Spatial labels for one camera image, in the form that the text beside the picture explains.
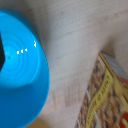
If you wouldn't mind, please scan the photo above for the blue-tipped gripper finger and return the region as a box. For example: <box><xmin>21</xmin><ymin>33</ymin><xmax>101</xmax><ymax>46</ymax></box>
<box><xmin>0</xmin><ymin>32</ymin><xmax>6</xmax><ymax>70</ymax></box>

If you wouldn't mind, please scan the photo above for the blue plastic bowl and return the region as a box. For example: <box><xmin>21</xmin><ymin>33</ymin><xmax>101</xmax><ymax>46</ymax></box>
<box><xmin>0</xmin><ymin>7</ymin><xmax>51</xmax><ymax>128</ymax></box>

